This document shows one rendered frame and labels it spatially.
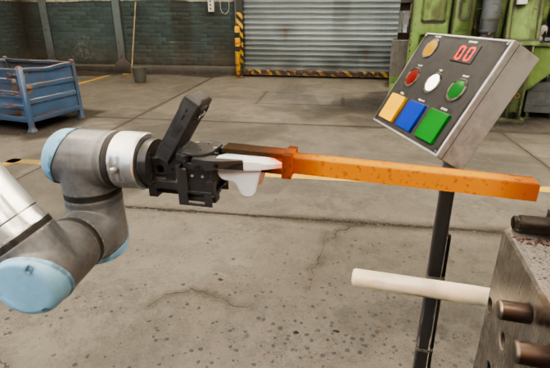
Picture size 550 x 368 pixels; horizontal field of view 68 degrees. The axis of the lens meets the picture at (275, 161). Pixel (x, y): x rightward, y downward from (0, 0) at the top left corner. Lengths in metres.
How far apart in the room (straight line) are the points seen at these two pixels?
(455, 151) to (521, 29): 4.69
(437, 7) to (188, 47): 5.31
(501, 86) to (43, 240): 0.88
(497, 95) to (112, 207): 0.79
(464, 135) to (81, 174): 0.75
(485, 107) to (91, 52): 9.49
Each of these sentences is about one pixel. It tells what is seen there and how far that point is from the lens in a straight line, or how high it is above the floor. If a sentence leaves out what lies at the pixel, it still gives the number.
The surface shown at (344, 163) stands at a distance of 0.55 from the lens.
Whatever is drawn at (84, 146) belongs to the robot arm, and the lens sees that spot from 0.68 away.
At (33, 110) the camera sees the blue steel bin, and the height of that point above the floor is 0.23.
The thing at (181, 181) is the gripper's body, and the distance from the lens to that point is 0.61.
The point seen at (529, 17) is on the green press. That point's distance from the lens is 5.65.
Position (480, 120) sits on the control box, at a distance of 0.98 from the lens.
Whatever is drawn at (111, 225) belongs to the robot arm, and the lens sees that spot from 0.72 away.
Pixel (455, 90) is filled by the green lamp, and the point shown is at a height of 1.09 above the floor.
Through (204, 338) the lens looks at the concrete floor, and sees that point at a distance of 1.85.
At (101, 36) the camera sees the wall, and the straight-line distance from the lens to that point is 9.91.
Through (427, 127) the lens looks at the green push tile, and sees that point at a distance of 1.01.
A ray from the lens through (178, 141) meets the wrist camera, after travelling 0.60.
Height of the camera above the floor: 1.25
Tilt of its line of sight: 20 degrees down
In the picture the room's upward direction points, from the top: straight up
